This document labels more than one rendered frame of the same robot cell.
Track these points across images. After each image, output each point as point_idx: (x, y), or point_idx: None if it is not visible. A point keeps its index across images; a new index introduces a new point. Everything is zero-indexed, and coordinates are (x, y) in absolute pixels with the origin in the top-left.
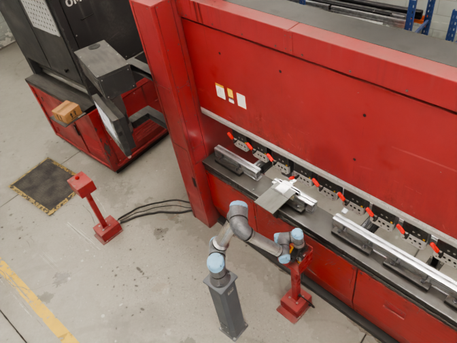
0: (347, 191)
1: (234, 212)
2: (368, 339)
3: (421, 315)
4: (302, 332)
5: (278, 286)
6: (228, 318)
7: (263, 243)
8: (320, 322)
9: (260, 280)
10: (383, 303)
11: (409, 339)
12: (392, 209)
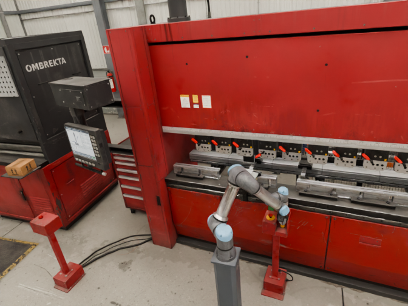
0: (311, 146)
1: (238, 170)
2: (346, 291)
3: (396, 232)
4: (292, 305)
5: (252, 275)
6: (235, 303)
7: (268, 194)
8: (302, 291)
9: None
10: (357, 240)
11: (386, 268)
12: (354, 144)
